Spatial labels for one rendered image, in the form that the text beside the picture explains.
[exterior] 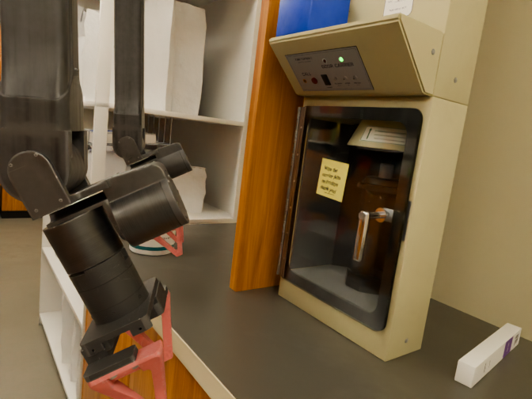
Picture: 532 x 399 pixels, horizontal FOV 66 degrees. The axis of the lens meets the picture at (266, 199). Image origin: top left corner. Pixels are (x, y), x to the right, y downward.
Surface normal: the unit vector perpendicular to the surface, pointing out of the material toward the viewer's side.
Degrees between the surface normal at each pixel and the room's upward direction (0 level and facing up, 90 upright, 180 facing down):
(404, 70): 135
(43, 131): 90
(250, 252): 90
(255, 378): 0
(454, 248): 90
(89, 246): 79
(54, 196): 90
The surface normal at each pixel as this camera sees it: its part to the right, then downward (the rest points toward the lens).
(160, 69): 0.01, 0.25
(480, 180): -0.81, 0.00
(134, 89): 0.22, 0.16
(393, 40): -0.66, 0.69
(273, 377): 0.12, -0.98
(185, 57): 0.66, 0.18
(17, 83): 0.13, -0.04
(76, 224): 0.40, 0.06
